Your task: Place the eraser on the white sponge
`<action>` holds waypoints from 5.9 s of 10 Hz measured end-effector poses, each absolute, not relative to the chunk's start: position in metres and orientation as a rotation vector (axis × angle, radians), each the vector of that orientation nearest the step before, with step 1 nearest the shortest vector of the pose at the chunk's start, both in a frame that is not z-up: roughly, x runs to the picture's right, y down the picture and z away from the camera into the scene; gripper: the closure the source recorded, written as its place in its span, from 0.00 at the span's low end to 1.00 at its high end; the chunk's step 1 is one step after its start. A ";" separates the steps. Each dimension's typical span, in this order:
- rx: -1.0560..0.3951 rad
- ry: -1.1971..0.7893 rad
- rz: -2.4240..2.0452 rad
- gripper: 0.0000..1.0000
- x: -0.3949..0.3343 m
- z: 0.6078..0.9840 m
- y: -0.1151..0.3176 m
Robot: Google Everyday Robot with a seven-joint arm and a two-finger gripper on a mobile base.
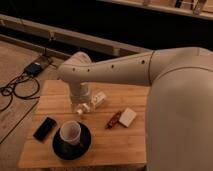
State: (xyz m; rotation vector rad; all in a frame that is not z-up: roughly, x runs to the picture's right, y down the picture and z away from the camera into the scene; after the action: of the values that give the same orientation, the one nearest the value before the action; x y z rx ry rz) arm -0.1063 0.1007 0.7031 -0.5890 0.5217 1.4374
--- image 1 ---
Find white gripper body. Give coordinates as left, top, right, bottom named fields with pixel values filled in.
left=69, top=83, right=91, bottom=109

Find black rectangular eraser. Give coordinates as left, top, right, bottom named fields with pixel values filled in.
left=33, top=117, right=56, bottom=141

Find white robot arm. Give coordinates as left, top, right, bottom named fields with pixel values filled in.
left=58, top=47, right=213, bottom=171

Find small white plastic bottle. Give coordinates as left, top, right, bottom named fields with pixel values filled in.
left=76, top=91, right=108, bottom=116

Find white paper cup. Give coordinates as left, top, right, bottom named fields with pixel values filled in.
left=59, top=121, right=81, bottom=145

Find brown chocolate bar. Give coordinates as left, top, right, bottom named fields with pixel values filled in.
left=105, top=111, right=121, bottom=129

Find black power adapter box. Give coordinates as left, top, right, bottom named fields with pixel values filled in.
left=24, top=55, right=53, bottom=76

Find wooden board table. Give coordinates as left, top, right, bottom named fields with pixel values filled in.
left=18, top=80, right=148, bottom=169

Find black round plate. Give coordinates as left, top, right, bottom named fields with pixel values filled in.
left=52, top=123, right=92, bottom=160

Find black floor cables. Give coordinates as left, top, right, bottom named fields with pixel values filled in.
left=0, top=72, right=41, bottom=113

